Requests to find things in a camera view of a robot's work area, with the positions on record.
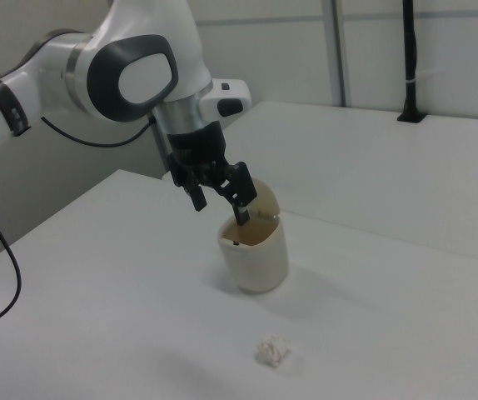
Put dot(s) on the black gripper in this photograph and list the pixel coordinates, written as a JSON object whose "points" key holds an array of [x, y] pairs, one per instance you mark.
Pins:
{"points": [[199, 143]]}

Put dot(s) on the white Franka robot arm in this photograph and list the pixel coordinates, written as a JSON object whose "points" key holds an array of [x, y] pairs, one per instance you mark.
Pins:
{"points": [[147, 79]]}

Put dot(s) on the small white bin with lid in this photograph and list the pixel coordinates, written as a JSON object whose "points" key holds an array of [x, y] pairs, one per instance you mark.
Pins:
{"points": [[255, 266]]}

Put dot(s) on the crumpled white paper trash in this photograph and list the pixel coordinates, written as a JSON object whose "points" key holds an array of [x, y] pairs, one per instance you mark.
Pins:
{"points": [[272, 350]]}

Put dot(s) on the grey partition post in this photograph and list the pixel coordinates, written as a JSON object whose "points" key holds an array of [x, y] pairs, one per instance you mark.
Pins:
{"points": [[339, 50]]}

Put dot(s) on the black camera pole with base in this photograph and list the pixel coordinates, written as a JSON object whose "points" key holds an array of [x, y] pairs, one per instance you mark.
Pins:
{"points": [[409, 62]]}

